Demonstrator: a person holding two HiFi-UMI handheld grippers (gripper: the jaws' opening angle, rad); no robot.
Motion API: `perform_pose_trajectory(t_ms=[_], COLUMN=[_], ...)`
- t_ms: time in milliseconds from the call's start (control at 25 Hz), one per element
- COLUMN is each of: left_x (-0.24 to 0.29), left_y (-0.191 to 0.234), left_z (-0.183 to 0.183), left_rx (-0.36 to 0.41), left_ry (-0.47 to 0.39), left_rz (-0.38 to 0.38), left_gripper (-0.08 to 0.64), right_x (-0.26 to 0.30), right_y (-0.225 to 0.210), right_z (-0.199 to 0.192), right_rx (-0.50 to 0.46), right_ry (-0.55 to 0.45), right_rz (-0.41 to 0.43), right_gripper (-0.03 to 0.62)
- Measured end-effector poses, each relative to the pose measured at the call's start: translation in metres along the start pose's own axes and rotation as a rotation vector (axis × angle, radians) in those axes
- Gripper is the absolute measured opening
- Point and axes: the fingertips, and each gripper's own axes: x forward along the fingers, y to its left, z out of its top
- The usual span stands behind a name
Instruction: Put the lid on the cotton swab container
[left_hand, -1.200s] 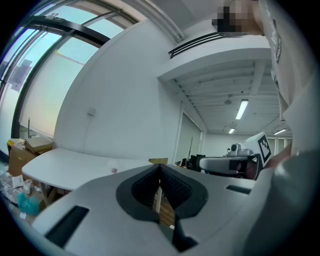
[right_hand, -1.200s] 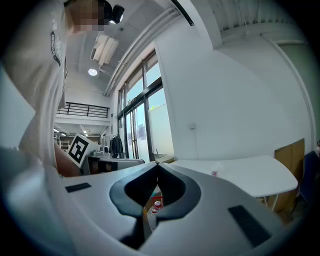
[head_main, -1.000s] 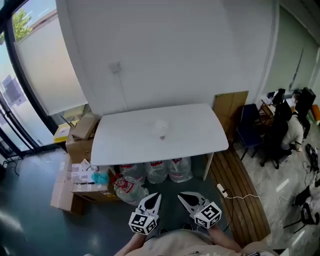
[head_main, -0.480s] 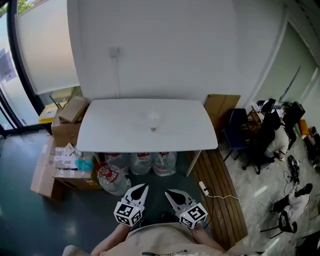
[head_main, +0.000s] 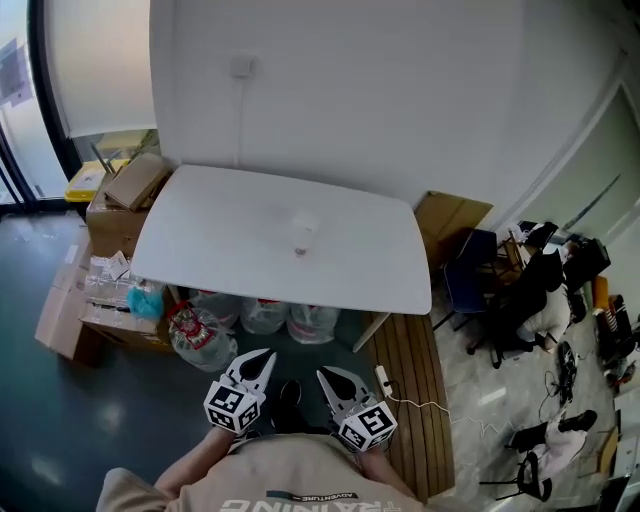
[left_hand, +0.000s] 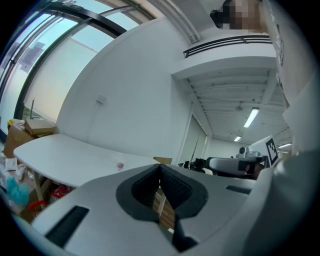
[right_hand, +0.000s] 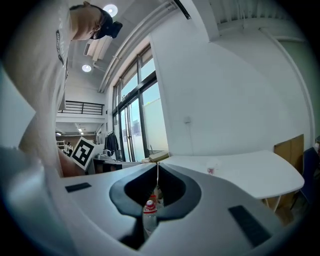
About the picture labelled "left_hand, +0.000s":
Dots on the black head camera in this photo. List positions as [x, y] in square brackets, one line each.
[217, 17]

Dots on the black balcony railing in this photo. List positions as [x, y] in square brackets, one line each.
[225, 45]

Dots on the person's right hand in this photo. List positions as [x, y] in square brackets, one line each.
[257, 172]

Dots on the long ceiling light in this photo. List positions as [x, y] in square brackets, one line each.
[251, 117]

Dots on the red metal frame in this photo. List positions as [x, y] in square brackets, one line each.
[37, 205]

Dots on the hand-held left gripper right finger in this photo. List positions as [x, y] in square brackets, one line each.
[215, 197]

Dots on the white camera device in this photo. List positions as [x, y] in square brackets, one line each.
[243, 151]

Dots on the white wall socket box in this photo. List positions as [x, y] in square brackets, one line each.
[101, 98]

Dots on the white plastic packets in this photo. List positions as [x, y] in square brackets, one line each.
[11, 165]

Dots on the person's head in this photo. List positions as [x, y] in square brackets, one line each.
[242, 15]

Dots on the teal plastic bag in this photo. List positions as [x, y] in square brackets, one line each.
[16, 191]

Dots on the small ceiling light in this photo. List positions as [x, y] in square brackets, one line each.
[237, 138]

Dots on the white ceiling pipes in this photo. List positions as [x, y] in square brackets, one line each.
[187, 22]

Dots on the white table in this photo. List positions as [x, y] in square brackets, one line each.
[75, 160]

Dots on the flat cardboard box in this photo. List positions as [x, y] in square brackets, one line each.
[40, 126]

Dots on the small red label packet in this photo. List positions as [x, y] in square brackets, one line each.
[120, 166]

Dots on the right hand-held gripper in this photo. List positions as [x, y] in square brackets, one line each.
[271, 150]

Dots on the brown cardboard box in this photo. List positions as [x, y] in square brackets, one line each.
[163, 160]

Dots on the large cardboard box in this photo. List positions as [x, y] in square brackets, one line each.
[15, 142]

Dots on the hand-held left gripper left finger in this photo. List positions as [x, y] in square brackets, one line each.
[100, 200]

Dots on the black equipment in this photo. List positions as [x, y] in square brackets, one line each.
[198, 163]

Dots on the black window frame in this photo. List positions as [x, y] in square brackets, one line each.
[67, 17]

